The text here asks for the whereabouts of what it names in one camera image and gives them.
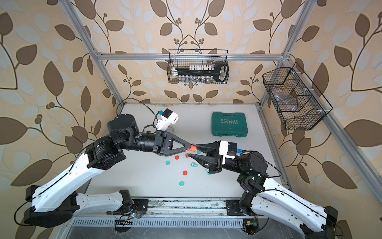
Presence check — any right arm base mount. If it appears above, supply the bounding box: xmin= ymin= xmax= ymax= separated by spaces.
xmin=225 ymin=192 xmax=255 ymax=216

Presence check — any wire basket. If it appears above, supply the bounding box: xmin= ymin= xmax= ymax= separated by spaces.
xmin=167 ymin=48 xmax=229 ymax=84
xmin=262 ymin=63 xmax=333 ymax=130

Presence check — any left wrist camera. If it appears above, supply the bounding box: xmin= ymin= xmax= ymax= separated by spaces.
xmin=156 ymin=109 xmax=179 ymax=130

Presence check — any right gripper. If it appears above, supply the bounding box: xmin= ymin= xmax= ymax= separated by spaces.
xmin=194 ymin=141 xmax=246 ymax=175

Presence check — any plastic bag in basket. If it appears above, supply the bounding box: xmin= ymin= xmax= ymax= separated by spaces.
xmin=272 ymin=88 xmax=298 ymax=112

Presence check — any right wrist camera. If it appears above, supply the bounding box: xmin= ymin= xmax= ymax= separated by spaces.
xmin=218 ymin=140 xmax=242 ymax=159

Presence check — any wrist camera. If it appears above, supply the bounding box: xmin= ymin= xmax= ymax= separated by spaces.
xmin=156 ymin=109 xmax=179 ymax=130
xmin=218 ymin=140 xmax=242 ymax=159

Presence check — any black white tool in basket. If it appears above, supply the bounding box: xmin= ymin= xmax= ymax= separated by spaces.
xmin=168 ymin=62 xmax=229 ymax=84

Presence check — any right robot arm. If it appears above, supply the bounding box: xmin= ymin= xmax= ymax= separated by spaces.
xmin=186 ymin=140 xmax=338 ymax=239

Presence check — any right wire basket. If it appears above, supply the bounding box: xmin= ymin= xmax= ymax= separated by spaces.
xmin=262 ymin=63 xmax=333 ymax=130

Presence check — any clear tape roll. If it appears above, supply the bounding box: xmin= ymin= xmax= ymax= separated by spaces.
xmin=167 ymin=127 xmax=175 ymax=133

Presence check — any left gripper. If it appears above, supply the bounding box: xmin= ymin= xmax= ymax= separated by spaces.
xmin=116 ymin=129 xmax=188 ymax=154

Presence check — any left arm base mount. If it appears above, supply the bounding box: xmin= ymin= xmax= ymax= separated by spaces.
xmin=106 ymin=190 xmax=149 ymax=216

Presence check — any back wire basket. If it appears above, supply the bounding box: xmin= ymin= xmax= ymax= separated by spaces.
xmin=167 ymin=48 xmax=229 ymax=84

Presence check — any green tool case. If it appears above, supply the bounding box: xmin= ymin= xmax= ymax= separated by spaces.
xmin=211 ymin=112 xmax=248 ymax=137

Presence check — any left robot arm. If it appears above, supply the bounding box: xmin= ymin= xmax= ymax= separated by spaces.
xmin=23 ymin=114 xmax=197 ymax=228

